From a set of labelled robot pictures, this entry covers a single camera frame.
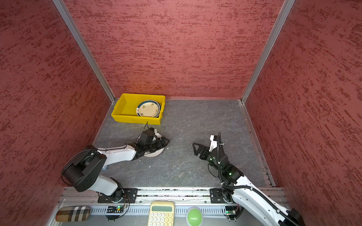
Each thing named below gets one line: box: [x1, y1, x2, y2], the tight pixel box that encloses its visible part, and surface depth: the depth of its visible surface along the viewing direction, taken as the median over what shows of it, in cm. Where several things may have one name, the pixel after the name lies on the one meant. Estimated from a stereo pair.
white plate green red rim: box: [136, 99, 162, 118], surface depth 109 cm
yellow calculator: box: [147, 201, 176, 226], surface depth 68 cm
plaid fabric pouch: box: [55, 205, 91, 222], surface depth 68 cm
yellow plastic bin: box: [111, 93, 166, 126], surface depth 110 cm
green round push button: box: [185, 206, 204, 226], surface depth 69 cm
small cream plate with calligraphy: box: [138, 101, 159, 118], surface depth 109 cm
